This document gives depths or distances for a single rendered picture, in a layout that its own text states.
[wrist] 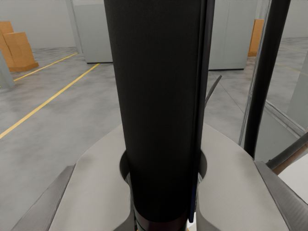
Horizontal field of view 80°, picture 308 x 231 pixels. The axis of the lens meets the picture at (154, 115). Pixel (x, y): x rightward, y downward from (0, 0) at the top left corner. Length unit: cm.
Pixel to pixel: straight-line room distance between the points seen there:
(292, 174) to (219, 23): 533
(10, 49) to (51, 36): 602
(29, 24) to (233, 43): 1217
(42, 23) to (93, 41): 706
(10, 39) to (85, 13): 265
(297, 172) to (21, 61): 818
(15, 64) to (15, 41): 82
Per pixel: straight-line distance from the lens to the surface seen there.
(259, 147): 155
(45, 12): 1409
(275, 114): 134
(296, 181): 55
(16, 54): 834
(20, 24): 1506
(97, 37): 752
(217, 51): 580
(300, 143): 32
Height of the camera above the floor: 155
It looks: 28 degrees down
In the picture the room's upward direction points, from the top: 3 degrees counter-clockwise
